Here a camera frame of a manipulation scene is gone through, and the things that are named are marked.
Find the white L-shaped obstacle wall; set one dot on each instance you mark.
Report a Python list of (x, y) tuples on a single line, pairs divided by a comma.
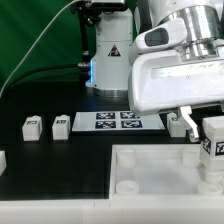
[(124, 210)]

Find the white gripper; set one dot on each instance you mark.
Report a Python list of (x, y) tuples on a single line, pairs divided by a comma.
[(162, 80)]

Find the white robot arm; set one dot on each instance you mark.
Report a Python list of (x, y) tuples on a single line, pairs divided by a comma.
[(116, 32)]

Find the white block left edge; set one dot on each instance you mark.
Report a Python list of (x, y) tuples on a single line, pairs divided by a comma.
[(3, 163)]

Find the white marker plate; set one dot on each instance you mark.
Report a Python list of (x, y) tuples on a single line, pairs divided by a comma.
[(115, 121)]

